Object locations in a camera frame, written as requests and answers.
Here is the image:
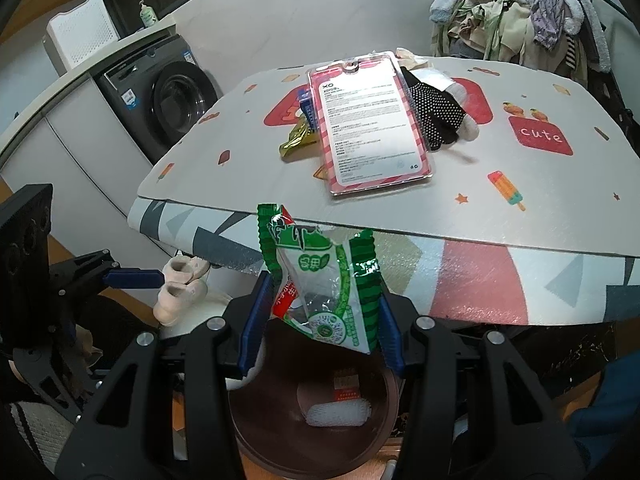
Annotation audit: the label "red label paper scrap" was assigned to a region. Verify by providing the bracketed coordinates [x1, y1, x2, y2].
[332, 367, 361, 403]

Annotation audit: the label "grey striped cloth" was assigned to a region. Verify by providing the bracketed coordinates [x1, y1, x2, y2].
[9, 399, 77, 461]

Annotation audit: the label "pink blister package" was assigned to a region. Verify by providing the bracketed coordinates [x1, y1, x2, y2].
[306, 51, 438, 201]

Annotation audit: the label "grey knit glove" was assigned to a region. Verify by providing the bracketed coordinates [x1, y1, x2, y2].
[445, 77, 481, 141]

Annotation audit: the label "printed table mat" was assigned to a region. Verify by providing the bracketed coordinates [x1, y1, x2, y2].
[137, 55, 640, 259]

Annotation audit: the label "gold foil wrapper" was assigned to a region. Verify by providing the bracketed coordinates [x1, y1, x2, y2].
[279, 117, 321, 161]

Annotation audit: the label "beige crumpled paper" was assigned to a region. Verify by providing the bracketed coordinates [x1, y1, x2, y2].
[395, 47, 432, 69]

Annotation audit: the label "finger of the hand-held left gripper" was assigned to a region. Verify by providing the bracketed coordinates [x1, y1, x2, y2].
[47, 249, 166, 311]

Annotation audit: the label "green white snack packet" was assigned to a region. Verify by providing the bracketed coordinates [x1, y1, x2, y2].
[256, 203, 383, 356]

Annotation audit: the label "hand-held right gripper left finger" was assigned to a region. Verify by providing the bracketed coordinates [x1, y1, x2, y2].
[55, 271, 276, 480]

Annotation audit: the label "white perforated appliance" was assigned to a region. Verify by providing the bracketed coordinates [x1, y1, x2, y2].
[42, 0, 121, 76]

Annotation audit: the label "beige baby shoe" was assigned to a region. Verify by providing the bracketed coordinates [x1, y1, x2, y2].
[165, 255, 211, 286]
[152, 280, 208, 326]

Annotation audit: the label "blue cloth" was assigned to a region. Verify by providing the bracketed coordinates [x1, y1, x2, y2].
[570, 350, 640, 466]

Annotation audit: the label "dark grey washing machine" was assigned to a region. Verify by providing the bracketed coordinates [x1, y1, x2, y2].
[95, 35, 223, 166]

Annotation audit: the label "clear plastic bag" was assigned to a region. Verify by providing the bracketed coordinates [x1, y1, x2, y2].
[412, 67, 457, 92]

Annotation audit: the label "black dotted glove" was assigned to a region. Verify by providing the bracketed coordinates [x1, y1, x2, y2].
[402, 66, 461, 152]

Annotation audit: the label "white cabinet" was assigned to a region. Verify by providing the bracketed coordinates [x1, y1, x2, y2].
[0, 21, 181, 256]

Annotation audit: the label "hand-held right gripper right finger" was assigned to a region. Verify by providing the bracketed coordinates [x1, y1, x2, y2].
[377, 292, 588, 480]

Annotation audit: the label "pile of clothes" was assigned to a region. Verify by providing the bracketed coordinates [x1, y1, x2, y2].
[430, 0, 613, 86]

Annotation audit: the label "brown round trash bin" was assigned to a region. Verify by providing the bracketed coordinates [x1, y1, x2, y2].
[227, 317, 406, 479]

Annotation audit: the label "blue packet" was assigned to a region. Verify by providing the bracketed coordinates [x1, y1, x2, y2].
[295, 85, 317, 131]

